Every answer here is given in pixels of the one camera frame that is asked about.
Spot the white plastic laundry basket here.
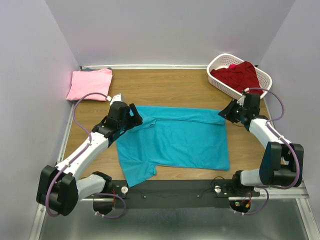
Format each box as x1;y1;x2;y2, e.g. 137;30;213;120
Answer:
206;53;273;100

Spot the dark red t-shirt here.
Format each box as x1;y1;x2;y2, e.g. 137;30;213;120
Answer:
210;61;260;93

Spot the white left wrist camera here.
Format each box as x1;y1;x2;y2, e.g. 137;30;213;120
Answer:
106;93;124;105

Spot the dark folded t-shirt underneath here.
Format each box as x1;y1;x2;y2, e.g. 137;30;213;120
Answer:
81;67;112;73

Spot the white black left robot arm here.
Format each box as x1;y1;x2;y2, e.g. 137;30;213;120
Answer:
36;101;143;217

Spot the magenta garment in basket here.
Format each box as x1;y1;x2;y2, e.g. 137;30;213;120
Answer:
228;64;237;69

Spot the folded pink t-shirt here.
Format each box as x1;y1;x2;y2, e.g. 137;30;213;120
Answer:
66;68;113;102

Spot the teal t-shirt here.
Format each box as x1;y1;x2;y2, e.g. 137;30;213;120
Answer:
116;106;230;187

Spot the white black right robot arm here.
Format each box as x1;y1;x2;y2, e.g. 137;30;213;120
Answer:
218;93;304;196

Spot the aluminium table frame rail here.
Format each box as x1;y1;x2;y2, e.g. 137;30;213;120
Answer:
39;177;311;201

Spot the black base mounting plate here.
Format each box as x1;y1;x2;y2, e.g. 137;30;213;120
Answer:
82;178;261;210

